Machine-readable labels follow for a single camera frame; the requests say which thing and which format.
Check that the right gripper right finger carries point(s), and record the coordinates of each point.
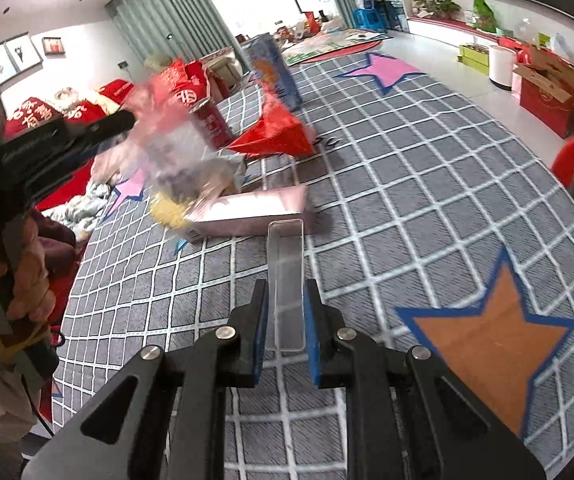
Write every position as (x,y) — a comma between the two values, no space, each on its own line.
(408,415)

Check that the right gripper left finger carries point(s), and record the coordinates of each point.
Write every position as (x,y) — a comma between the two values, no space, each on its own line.
(163,413)

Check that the clear plastic bag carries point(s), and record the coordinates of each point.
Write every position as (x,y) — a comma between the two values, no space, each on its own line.
(170,145)

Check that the yellow foam fruit net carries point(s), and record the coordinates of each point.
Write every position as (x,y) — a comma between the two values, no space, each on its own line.
(169,213)

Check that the red plastic snack bag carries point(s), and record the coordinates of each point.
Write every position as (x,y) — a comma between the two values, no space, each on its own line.
(277,132)

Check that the person's left hand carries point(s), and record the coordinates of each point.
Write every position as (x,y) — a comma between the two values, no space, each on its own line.
(32,297)

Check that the red covered sofa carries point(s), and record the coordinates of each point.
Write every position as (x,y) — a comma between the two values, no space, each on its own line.
(191,76)

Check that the small red framed picture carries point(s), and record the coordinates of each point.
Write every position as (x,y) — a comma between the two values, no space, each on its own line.
(53,46)

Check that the grey checked star rug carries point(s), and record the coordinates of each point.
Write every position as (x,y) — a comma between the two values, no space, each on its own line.
(417,191)

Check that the red drink can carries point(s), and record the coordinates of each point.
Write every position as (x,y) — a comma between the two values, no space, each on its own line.
(213,127)

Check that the pink rectangular box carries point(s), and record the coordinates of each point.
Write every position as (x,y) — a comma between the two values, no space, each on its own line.
(247,214)

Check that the grey green left curtain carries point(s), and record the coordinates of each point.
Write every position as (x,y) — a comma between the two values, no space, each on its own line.
(186,29)

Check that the tall blue white can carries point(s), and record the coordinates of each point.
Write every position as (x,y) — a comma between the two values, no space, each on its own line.
(264,56)

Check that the red plastic stool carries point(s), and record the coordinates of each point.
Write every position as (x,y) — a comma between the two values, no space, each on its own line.
(563,165)

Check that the round coffee table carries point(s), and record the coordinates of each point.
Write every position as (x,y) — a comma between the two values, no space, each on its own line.
(323,44)

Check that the red cardboard gift box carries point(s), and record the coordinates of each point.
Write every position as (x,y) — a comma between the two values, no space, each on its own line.
(547,89)

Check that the white cylindrical bin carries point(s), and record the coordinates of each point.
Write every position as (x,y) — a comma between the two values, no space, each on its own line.
(501,63)

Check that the framed double wall picture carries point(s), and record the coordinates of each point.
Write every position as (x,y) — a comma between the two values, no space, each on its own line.
(17,56)

